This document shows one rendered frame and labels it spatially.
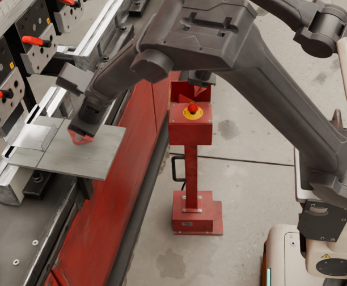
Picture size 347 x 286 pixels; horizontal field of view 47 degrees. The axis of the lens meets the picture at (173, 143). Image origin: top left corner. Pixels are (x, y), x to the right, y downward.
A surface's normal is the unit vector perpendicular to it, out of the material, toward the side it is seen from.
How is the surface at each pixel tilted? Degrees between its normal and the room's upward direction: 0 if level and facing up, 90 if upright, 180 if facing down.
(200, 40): 26
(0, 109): 90
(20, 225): 0
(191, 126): 90
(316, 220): 90
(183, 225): 90
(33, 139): 0
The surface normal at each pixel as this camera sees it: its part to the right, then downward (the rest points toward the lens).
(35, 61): 0.97, 0.14
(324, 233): -0.17, 0.73
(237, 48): 0.62, 0.11
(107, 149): -0.04, -0.68
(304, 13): 0.21, -0.10
